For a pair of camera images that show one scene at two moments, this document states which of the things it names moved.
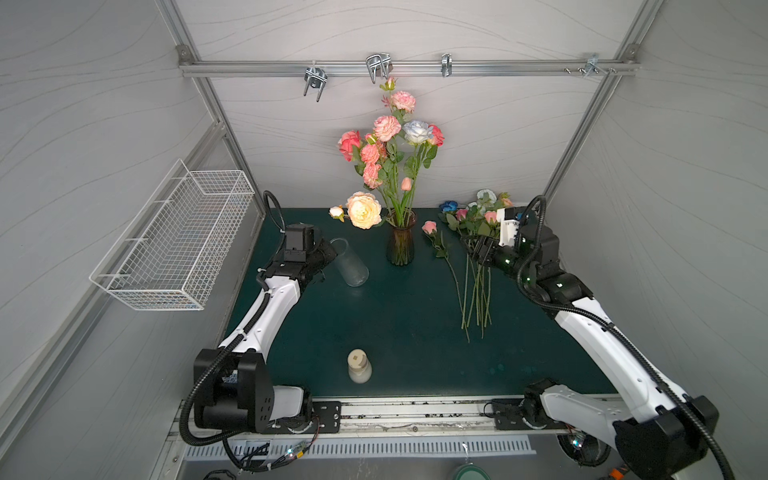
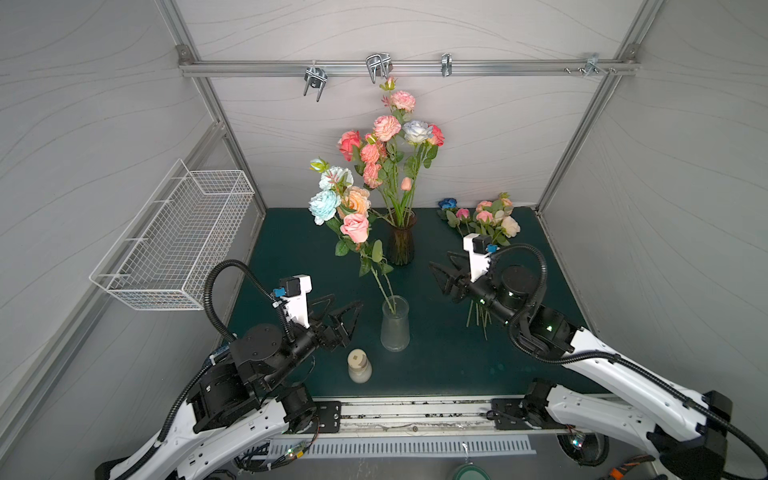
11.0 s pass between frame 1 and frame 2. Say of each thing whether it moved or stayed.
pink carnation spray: stayed
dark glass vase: stayed
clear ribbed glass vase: moved
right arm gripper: moved
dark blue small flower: stayed
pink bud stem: stayed
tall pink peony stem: stayed
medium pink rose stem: moved
